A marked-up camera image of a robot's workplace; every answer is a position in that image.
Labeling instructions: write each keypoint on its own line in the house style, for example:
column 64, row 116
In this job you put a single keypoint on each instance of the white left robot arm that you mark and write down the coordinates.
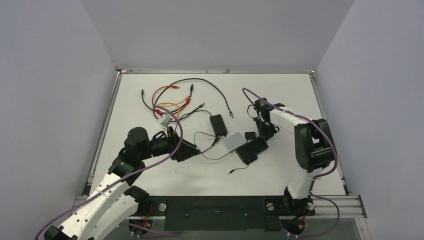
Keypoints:
column 116, row 196

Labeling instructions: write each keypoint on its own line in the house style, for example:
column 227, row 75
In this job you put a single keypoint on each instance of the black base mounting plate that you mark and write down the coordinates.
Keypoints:
column 222, row 213

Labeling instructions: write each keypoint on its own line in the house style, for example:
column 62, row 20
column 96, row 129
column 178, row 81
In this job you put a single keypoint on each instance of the aluminium frame rail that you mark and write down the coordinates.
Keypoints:
column 110, row 106

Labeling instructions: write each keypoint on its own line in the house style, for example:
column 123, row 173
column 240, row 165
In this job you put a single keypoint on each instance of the black power brick adapter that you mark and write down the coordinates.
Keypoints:
column 218, row 125

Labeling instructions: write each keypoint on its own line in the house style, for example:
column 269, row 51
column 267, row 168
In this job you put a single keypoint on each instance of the white square network box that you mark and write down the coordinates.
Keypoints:
column 234, row 141

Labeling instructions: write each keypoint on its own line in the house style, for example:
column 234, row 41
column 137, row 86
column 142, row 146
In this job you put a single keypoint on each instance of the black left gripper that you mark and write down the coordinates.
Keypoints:
column 186, row 149

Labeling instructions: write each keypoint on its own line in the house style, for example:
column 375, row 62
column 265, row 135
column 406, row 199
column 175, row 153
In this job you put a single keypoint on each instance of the black ribbed network switch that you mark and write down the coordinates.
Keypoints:
column 249, row 152

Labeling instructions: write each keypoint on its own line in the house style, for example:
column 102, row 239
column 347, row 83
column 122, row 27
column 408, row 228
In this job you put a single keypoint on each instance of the small black wall adapter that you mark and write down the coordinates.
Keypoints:
column 250, row 135

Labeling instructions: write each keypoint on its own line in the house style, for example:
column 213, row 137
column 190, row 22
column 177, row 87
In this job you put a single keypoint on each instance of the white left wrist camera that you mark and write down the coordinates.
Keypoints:
column 165, row 120

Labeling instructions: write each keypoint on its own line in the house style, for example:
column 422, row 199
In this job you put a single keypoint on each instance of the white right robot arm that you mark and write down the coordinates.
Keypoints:
column 313, row 143

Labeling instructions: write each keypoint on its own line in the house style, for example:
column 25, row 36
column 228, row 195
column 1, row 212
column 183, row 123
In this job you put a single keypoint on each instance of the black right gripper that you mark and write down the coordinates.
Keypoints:
column 267, row 129

